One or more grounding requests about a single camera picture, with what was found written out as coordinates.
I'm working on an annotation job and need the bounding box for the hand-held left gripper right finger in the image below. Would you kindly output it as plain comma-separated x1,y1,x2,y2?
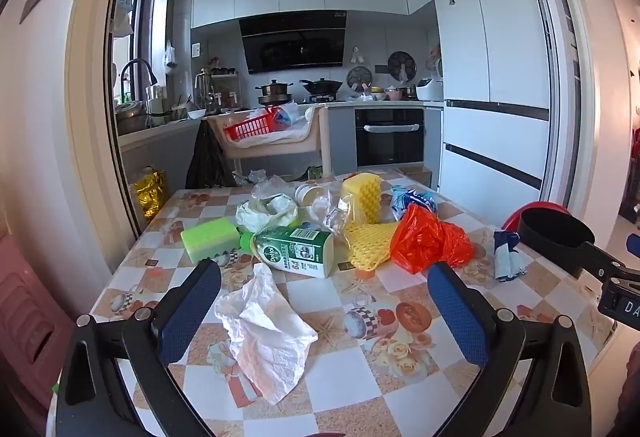
426,261,593,437

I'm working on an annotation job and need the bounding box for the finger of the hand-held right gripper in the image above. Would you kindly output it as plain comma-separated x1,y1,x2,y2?
575,241,640,290

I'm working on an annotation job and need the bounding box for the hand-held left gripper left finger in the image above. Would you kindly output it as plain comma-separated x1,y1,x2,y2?
54,258,222,437

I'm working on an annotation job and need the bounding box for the white paper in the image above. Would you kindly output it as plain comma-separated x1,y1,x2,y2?
214,262,319,406

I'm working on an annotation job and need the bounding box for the red plastic bag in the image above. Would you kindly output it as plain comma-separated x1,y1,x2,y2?
389,203,475,274

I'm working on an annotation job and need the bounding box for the blue snack wrapper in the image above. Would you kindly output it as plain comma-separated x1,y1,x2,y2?
389,185,439,222

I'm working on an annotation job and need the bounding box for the clear plastic bag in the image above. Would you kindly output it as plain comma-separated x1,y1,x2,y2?
250,176,301,205

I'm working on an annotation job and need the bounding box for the striped paper cup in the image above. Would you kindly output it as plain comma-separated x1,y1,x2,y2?
295,182,327,208

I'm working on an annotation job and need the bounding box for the white blue wrapper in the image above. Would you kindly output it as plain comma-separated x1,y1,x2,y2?
493,228,527,279

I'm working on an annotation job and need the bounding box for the green sponge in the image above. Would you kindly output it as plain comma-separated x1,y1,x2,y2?
180,219,242,265

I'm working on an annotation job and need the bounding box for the yellow foam net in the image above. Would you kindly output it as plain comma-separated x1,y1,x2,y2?
344,221,401,272

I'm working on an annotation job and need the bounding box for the checked floral tablecloth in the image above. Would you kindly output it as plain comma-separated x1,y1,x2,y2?
47,172,618,437

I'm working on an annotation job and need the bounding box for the green plastic bottle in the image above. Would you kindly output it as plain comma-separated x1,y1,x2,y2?
239,223,335,279

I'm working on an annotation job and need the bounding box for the pale green plastic bag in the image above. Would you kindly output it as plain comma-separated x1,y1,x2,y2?
235,194,301,234

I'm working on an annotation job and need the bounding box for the gold foil bag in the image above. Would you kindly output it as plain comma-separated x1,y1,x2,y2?
131,168,167,223

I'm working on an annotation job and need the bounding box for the yellow sponge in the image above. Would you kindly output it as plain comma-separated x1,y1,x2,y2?
341,172,382,224

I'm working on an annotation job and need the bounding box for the black hanging cloth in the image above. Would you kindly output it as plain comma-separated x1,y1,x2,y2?
185,119,236,190

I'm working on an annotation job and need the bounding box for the clear plastic wrapper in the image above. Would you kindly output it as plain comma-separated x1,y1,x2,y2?
322,189,353,238

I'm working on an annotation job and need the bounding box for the pink plastic chair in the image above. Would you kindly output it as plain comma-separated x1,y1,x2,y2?
0,229,76,423

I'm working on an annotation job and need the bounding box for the black built-in oven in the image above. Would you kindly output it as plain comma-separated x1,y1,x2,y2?
354,108,426,168

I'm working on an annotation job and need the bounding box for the red plastic basket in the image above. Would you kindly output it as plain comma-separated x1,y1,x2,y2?
223,109,281,142

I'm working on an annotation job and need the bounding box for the large steel stockpot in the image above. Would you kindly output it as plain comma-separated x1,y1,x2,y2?
115,99,148,120

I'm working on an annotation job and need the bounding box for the spice rack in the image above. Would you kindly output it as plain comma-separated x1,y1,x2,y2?
195,67,241,112

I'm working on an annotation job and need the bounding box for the white refrigerator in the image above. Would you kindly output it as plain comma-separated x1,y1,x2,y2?
434,0,553,223

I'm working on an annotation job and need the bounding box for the white rice cooker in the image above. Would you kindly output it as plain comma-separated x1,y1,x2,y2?
416,77,445,102

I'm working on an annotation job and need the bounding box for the steel cooking pot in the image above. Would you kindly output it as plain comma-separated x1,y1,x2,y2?
256,79,295,106

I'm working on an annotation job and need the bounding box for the round black hanging pan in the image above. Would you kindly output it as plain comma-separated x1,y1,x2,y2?
387,51,417,82

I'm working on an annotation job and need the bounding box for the black kitchen faucet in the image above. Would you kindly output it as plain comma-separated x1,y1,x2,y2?
119,59,160,100

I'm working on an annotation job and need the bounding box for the black wok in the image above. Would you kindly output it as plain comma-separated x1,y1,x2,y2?
299,77,344,96

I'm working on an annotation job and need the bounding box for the black range hood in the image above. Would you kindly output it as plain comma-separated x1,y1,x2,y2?
238,10,348,75

